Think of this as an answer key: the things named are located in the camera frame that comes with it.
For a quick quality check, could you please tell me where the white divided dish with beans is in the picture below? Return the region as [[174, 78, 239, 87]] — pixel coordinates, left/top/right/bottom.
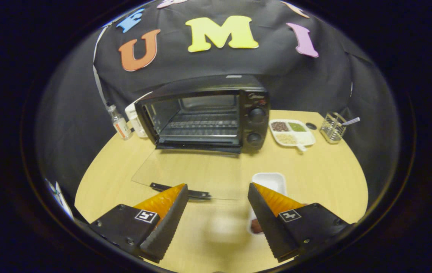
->
[[269, 119, 317, 152]]

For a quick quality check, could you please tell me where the wire mesh utensil holder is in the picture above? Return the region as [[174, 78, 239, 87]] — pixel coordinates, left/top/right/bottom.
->
[[320, 112, 347, 144]]

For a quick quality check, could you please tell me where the black toaster oven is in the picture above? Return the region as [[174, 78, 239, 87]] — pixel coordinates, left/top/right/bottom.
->
[[131, 75, 271, 201]]

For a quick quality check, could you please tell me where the white foam tray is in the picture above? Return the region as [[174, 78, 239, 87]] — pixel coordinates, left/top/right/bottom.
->
[[247, 173, 287, 235]]

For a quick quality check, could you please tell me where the white kitchen scale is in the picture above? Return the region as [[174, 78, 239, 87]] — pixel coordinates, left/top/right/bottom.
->
[[125, 91, 154, 138]]

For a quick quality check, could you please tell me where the small clear glass bottle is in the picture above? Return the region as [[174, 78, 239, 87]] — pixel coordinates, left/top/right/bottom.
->
[[107, 105, 133, 141]]

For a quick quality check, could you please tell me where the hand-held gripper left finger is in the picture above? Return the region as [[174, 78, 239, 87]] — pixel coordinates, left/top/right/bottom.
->
[[89, 184, 190, 263]]

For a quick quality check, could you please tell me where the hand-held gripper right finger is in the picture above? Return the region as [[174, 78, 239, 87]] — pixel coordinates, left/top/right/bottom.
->
[[247, 182, 353, 263]]

